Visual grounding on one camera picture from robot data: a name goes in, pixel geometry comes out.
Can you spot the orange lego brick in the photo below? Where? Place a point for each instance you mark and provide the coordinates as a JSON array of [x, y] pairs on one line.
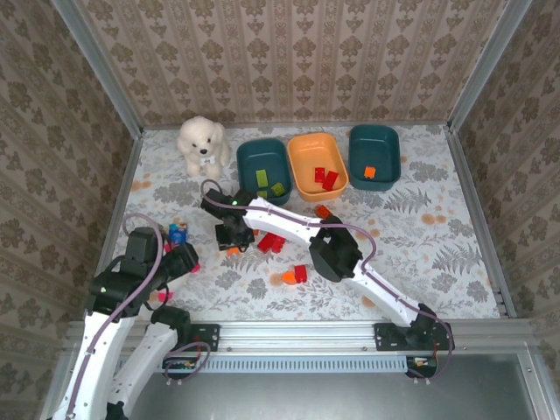
[[324, 212], [233, 251], [370, 172]]

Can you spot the long green lego brick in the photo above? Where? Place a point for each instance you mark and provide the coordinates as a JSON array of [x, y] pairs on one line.
[[263, 178]]

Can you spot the long red lego brick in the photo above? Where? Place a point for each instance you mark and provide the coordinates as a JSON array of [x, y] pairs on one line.
[[331, 180]]

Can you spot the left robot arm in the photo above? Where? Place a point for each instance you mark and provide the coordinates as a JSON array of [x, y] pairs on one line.
[[96, 350]]

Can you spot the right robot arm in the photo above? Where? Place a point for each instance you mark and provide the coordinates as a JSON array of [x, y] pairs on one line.
[[280, 221]]

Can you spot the small blue box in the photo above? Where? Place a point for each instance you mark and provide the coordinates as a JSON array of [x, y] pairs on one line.
[[177, 234]]

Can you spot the orange rounded lego piece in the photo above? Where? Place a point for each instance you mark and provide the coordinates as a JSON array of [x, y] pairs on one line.
[[289, 277]]

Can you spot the pink plush doll with glasses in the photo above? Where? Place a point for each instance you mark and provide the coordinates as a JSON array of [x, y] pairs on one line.
[[177, 285]]

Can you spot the teal plastic container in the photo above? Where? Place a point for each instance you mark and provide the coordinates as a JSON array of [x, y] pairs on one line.
[[262, 159], [380, 149]]

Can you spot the white plush dog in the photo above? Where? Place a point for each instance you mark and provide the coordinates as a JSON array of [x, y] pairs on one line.
[[201, 140]]

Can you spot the orange plastic container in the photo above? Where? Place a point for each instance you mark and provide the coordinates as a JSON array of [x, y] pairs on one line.
[[312, 153]]

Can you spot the steel lower panel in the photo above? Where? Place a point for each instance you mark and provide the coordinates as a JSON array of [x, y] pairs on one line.
[[306, 398]]

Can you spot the aluminium side rail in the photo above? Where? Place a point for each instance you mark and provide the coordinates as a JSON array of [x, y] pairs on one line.
[[467, 184], [123, 184]]

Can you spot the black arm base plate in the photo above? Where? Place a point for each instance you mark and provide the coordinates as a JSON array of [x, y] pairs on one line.
[[207, 337], [385, 337]]

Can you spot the aluminium front rail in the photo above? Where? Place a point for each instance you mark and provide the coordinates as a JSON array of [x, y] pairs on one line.
[[297, 334]]

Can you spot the aluminium frame post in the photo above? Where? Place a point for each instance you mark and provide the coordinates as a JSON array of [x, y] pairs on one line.
[[103, 74], [486, 65]]

